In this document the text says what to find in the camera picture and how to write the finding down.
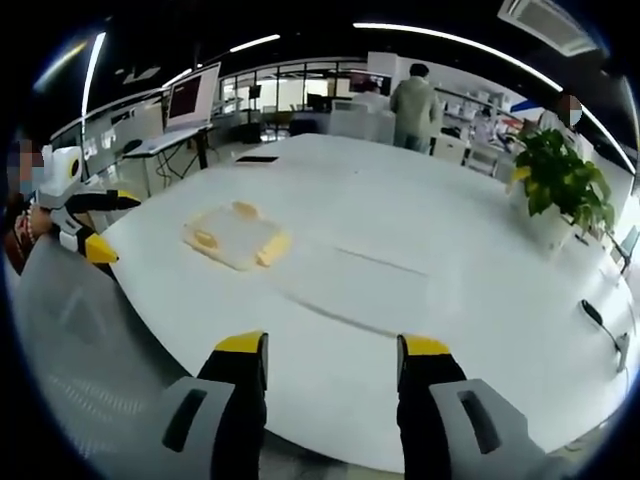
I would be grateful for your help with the white plant pot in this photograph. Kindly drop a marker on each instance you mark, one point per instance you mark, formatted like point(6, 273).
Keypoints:
point(545, 220)

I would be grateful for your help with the black phone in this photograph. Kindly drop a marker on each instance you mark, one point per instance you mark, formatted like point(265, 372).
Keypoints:
point(256, 160)

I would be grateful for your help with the white side desk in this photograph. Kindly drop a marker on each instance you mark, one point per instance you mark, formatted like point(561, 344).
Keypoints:
point(165, 142)

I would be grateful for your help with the long ceiling light strip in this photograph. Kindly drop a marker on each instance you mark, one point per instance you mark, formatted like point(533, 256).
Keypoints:
point(480, 47)

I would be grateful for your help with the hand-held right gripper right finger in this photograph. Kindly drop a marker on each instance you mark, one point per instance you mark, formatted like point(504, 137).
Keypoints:
point(425, 400)

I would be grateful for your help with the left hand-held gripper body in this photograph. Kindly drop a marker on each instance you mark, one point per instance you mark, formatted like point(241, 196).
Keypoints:
point(60, 170)

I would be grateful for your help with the ceiling air vent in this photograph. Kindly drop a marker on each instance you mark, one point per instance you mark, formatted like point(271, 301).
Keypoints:
point(547, 22)

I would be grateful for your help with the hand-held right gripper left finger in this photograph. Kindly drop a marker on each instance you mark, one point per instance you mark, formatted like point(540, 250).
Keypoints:
point(235, 400)

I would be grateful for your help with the green potted plant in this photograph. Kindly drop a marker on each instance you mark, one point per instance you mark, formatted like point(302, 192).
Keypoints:
point(560, 170)

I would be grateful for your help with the large white display screen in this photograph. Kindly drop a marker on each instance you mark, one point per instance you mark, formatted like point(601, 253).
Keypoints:
point(192, 95)

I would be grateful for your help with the person's left hand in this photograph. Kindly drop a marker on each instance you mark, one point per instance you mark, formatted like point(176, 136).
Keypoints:
point(40, 224)

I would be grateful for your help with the black desk microphone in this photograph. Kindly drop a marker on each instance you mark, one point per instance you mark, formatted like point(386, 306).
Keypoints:
point(592, 311)

